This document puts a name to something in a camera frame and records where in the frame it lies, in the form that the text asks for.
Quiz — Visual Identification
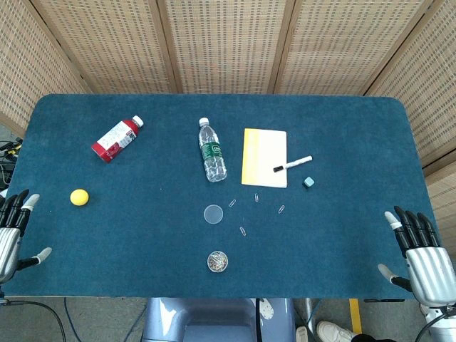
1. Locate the yellow floor tape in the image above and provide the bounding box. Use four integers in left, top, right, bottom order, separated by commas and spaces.
348, 298, 363, 334

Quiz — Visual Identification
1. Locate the yellow ball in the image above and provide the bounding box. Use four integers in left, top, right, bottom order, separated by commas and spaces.
70, 189, 90, 207

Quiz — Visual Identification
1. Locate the clear round lid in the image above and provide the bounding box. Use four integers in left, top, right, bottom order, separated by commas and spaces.
203, 204, 224, 225

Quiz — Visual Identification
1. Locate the clear water bottle green label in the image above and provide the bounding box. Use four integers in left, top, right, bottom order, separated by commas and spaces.
198, 117, 228, 183

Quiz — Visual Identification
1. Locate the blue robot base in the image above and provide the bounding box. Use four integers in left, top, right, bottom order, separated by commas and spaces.
141, 297, 296, 342

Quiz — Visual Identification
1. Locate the yellow white notebook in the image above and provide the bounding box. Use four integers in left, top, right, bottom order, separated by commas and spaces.
241, 128, 288, 189

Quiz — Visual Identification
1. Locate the round container of paperclips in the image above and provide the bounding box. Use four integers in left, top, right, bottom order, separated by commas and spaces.
207, 250, 229, 274

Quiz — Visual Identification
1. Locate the blue table cloth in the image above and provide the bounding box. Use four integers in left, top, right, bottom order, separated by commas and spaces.
4, 93, 452, 299

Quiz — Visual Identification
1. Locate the red juice bottle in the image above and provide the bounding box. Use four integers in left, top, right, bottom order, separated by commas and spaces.
90, 115, 145, 165

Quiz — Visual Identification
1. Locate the woven folding screen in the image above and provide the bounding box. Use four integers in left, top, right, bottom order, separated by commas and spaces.
0, 0, 456, 247

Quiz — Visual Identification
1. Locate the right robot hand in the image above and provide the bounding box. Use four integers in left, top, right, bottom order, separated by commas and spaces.
377, 205, 456, 308

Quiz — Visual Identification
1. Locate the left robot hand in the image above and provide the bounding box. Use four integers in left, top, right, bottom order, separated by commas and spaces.
0, 189, 53, 284

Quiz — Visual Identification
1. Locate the white marker black cap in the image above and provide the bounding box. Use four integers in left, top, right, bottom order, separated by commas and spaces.
273, 155, 314, 174

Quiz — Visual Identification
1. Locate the black cable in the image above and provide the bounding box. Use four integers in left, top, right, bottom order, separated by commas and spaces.
0, 298, 68, 342

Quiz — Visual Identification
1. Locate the white shoe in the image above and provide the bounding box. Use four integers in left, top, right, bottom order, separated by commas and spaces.
316, 320, 357, 342

